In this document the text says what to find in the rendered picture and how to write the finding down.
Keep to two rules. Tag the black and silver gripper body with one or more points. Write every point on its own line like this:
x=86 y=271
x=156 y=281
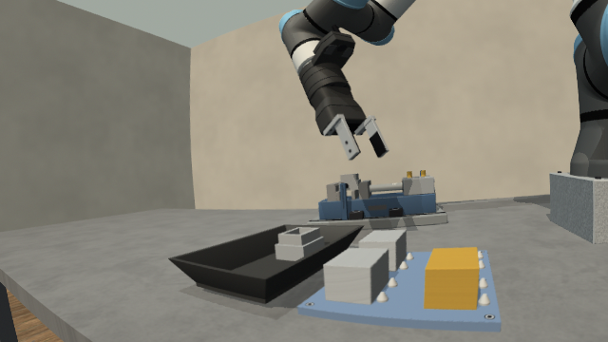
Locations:
x=327 y=89

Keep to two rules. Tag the yellow-orange block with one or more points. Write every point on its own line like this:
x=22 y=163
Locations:
x=452 y=279

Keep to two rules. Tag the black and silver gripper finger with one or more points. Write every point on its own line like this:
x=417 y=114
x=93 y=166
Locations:
x=377 y=141
x=345 y=135

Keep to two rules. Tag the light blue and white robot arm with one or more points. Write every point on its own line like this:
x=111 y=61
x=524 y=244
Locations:
x=373 y=21

